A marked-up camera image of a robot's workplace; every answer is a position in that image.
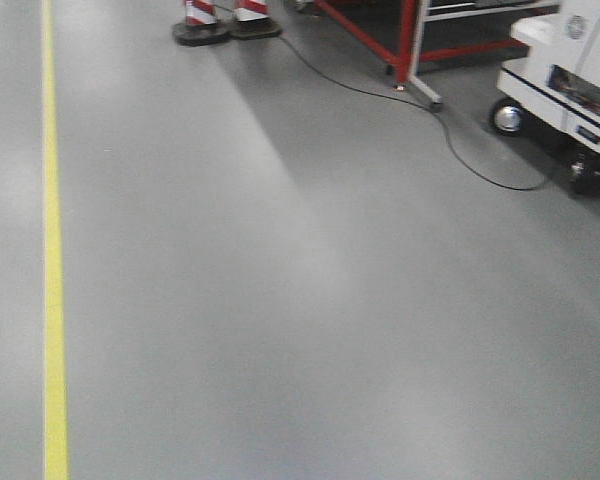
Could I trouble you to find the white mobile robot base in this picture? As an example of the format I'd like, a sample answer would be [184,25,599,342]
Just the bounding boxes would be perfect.
[489,1,600,194]

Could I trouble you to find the red white traffic cone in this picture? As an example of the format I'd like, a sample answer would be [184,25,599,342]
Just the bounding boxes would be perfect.
[230,0,282,40]

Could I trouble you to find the black floor cable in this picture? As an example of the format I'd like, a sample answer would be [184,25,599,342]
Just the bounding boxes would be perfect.
[269,32,556,192]

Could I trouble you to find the red conveyor support frame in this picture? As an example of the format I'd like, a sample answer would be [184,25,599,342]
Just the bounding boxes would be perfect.
[313,1,534,112]

